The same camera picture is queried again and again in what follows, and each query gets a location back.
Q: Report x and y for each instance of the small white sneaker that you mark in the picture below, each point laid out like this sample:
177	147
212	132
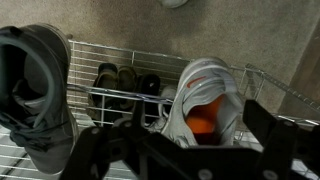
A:
166	100

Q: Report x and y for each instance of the dark grey sneaker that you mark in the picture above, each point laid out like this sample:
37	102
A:
43	100

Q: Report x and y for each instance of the white grey Nike sneaker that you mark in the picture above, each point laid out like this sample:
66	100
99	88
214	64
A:
203	86

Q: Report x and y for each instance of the light grey running shoe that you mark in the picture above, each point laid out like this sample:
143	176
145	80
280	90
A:
171	2

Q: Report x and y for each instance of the black white-striped slide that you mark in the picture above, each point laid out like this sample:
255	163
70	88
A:
150	90

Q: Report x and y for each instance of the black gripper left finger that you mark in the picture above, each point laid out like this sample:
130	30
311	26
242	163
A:
86	150

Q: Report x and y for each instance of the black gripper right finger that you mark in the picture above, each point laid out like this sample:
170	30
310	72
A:
280	143

